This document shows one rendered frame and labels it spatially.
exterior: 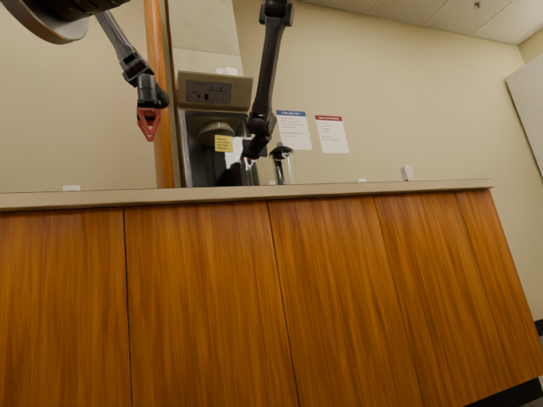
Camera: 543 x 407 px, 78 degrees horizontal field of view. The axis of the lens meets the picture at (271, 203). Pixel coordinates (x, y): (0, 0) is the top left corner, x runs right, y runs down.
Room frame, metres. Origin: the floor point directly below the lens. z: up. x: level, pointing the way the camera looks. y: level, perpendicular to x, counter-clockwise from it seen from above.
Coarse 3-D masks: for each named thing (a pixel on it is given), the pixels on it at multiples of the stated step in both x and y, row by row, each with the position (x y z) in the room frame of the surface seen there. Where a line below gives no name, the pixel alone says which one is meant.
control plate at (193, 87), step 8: (192, 88) 1.22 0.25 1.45; (200, 88) 1.23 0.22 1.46; (208, 88) 1.25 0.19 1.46; (216, 88) 1.26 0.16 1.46; (224, 88) 1.27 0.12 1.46; (192, 96) 1.24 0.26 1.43; (200, 96) 1.26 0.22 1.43; (208, 96) 1.27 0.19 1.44; (216, 96) 1.28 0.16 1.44; (224, 96) 1.29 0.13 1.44
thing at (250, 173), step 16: (192, 112) 1.28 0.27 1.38; (208, 112) 1.31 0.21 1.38; (224, 112) 1.33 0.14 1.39; (192, 128) 1.28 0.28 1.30; (208, 128) 1.30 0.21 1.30; (224, 128) 1.33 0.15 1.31; (240, 128) 1.36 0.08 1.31; (192, 144) 1.27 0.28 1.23; (208, 144) 1.30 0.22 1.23; (240, 144) 1.35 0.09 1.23; (192, 160) 1.27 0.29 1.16; (208, 160) 1.30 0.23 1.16; (224, 160) 1.32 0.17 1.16; (240, 160) 1.35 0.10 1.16; (192, 176) 1.27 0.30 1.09; (208, 176) 1.29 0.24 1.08; (224, 176) 1.32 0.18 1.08; (240, 176) 1.35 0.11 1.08; (256, 176) 1.38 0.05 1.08
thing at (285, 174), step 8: (280, 152) 1.31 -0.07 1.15; (288, 152) 1.32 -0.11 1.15; (272, 160) 1.34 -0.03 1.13; (280, 160) 1.31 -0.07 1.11; (288, 160) 1.32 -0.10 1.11; (280, 168) 1.31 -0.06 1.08; (288, 168) 1.32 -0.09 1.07; (280, 176) 1.32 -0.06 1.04; (288, 176) 1.31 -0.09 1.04; (296, 176) 1.35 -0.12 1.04; (280, 184) 1.32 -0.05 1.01
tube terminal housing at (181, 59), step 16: (176, 48) 1.27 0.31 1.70; (176, 64) 1.27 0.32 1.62; (192, 64) 1.30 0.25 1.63; (208, 64) 1.33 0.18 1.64; (224, 64) 1.36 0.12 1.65; (240, 64) 1.39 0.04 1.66; (176, 80) 1.27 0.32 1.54; (176, 96) 1.27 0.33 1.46; (176, 112) 1.31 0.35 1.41; (240, 112) 1.37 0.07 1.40; (176, 128) 1.35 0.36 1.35
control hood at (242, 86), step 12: (180, 72) 1.17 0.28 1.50; (192, 72) 1.18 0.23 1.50; (204, 72) 1.20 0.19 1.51; (180, 84) 1.20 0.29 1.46; (240, 84) 1.28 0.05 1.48; (252, 84) 1.30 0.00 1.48; (180, 96) 1.23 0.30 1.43; (240, 96) 1.32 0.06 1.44; (228, 108) 1.35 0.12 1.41; (240, 108) 1.36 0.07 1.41
